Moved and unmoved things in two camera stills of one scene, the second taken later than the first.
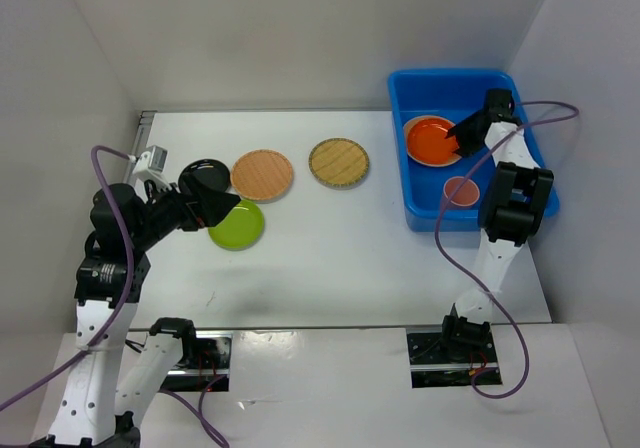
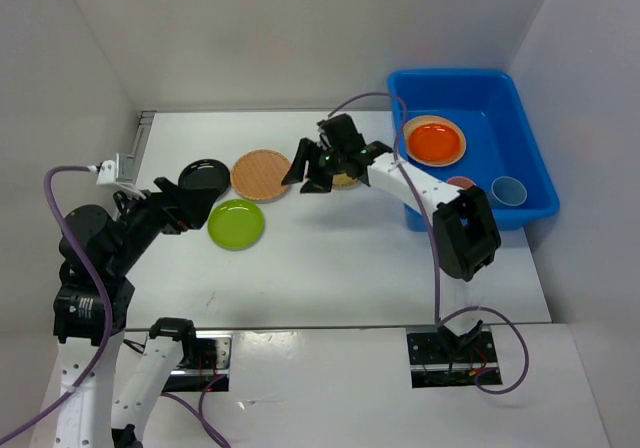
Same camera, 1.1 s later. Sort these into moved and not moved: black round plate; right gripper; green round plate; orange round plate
Moved: right gripper
Not moved: green round plate; black round plate; orange round plate
